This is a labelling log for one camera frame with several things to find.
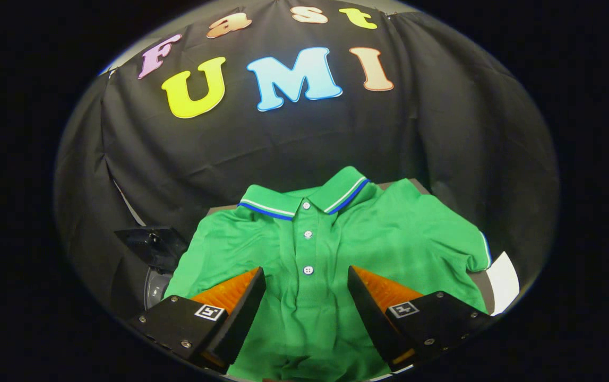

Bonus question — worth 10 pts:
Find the white board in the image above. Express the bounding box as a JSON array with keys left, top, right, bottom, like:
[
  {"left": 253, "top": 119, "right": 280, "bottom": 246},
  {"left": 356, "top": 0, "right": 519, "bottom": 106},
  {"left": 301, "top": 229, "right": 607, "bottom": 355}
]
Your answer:
[{"left": 486, "top": 251, "right": 520, "bottom": 316}]

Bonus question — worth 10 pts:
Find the green polo shirt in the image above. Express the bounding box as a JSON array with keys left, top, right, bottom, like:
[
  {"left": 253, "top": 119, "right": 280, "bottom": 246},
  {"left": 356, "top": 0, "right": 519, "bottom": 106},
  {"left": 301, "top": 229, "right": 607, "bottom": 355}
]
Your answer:
[{"left": 164, "top": 166, "right": 493, "bottom": 382}]

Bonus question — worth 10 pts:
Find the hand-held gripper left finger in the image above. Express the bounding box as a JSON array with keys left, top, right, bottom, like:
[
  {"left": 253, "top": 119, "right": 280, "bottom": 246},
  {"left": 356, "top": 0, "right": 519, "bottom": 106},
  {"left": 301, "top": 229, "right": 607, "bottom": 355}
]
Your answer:
[{"left": 126, "top": 267, "right": 267, "bottom": 375}]

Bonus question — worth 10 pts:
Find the dark cabinet with beige door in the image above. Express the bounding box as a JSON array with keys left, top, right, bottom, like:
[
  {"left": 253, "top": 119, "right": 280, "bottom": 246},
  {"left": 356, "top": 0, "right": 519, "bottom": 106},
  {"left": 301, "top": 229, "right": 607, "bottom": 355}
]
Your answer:
[{"left": 206, "top": 179, "right": 496, "bottom": 315}]

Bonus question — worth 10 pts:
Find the black backdrop cloth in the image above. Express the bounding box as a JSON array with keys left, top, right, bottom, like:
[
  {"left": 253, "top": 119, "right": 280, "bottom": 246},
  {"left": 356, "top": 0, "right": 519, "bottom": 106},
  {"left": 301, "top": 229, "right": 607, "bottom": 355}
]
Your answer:
[{"left": 54, "top": 0, "right": 560, "bottom": 319}]

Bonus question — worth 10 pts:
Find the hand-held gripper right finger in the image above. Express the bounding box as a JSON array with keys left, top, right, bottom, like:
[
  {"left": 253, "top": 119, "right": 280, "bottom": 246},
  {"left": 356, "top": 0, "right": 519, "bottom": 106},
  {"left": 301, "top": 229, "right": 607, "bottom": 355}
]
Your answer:
[{"left": 348, "top": 265, "right": 499, "bottom": 372}]

